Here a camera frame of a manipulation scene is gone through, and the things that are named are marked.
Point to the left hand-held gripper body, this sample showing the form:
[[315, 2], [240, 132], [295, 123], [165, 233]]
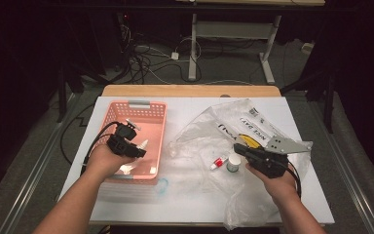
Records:
[[120, 146]]

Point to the white packet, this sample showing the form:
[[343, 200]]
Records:
[[128, 169]]

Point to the beige power strip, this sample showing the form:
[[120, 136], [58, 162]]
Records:
[[307, 47]]

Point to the person's left hand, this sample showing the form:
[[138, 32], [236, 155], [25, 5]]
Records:
[[105, 162]]

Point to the dark device with red light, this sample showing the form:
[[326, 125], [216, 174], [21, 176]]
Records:
[[125, 32]]

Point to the red and white tube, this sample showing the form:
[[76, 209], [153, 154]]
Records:
[[218, 162]]

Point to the white-legged desk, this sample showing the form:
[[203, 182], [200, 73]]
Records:
[[193, 48]]

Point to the small white item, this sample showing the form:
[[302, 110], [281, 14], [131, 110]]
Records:
[[153, 170]]

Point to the metal floor rail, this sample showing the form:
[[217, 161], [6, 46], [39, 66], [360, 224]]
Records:
[[350, 185], [32, 185]]

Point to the white table cover board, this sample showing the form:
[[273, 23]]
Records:
[[181, 201]]

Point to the small white tube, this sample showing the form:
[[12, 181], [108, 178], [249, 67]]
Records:
[[143, 144]]

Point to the person's right hand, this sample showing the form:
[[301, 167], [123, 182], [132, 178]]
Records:
[[279, 187]]

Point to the black metal stand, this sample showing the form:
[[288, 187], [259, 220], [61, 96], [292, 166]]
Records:
[[61, 97], [328, 104]]

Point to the clear plastic bag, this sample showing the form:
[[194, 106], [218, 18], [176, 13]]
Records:
[[201, 143]]

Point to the pink plastic basket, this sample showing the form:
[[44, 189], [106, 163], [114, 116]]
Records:
[[149, 130]]

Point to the small white-capped jar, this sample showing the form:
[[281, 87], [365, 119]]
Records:
[[233, 162]]

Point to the white power adapter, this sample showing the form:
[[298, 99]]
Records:
[[175, 56]]

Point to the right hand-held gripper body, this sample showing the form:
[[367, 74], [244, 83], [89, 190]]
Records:
[[272, 162]]

